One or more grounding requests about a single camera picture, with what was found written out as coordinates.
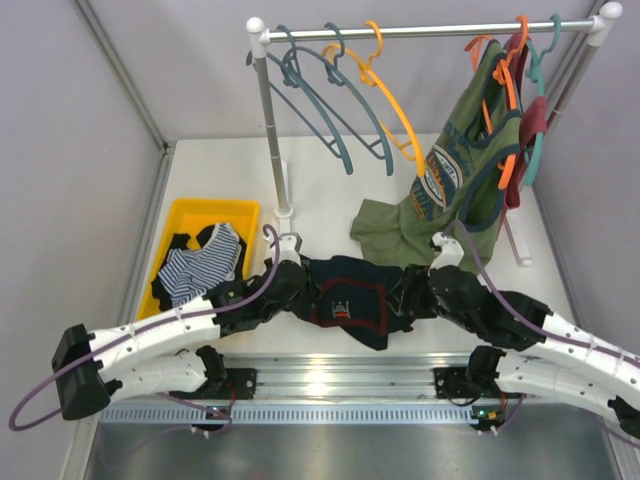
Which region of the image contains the blue white striped garment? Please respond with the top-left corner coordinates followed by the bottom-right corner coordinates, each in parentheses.
top-left (158, 222), bottom-right (241, 309)

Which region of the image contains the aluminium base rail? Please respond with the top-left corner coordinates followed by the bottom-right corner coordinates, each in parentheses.
top-left (224, 353), bottom-right (468, 403)

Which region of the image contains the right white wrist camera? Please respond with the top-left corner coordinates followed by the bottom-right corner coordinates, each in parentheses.
top-left (430, 232), bottom-right (464, 270)

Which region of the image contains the silver clothes rack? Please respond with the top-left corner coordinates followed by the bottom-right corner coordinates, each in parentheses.
top-left (267, 1), bottom-right (623, 238)

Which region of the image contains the yellow plastic bin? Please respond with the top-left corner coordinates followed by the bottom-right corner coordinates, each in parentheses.
top-left (138, 198), bottom-right (260, 319)

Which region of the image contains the blue-grey hanger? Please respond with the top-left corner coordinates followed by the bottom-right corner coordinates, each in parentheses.
top-left (271, 22), bottom-right (394, 176)
top-left (246, 17), bottom-right (354, 175)

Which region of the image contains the olive green graphic tank top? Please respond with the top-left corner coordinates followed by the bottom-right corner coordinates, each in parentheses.
top-left (350, 40), bottom-right (522, 272)

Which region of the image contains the yellow plastic hanger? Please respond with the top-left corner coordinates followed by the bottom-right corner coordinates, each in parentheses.
top-left (321, 20), bottom-right (427, 176)

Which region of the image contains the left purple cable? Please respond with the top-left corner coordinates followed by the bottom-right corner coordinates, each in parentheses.
top-left (8, 224), bottom-right (281, 436)

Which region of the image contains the white slotted cable duct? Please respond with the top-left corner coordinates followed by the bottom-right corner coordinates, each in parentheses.
top-left (99, 403), bottom-right (501, 425)

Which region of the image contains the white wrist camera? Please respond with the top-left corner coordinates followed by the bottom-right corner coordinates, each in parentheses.
top-left (266, 232), bottom-right (302, 265)
top-left (430, 232), bottom-right (464, 270)

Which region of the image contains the orange plastic hanger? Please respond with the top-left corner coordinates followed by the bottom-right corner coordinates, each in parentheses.
top-left (464, 14), bottom-right (531, 191)

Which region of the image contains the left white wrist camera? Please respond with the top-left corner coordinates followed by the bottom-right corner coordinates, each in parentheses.
top-left (266, 232), bottom-right (302, 265)

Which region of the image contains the blue-grey hanger right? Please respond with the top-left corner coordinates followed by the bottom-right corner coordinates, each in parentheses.
top-left (271, 22), bottom-right (394, 176)

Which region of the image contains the dark clothes pile in bin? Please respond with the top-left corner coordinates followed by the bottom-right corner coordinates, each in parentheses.
top-left (149, 224), bottom-right (251, 314)

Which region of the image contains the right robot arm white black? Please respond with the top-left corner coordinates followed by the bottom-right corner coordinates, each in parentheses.
top-left (386, 266), bottom-right (639, 438)

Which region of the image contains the blue-grey hanger left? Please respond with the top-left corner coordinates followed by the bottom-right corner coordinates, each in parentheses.
top-left (246, 17), bottom-right (354, 175)

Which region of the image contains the teal plastic hanger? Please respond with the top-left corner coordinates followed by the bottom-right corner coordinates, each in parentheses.
top-left (521, 14), bottom-right (562, 187)

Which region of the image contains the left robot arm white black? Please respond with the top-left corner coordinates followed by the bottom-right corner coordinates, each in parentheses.
top-left (51, 258), bottom-right (312, 421)

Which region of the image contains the navy maroon tank top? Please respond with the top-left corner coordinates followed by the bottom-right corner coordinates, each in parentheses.
top-left (291, 255), bottom-right (415, 351)

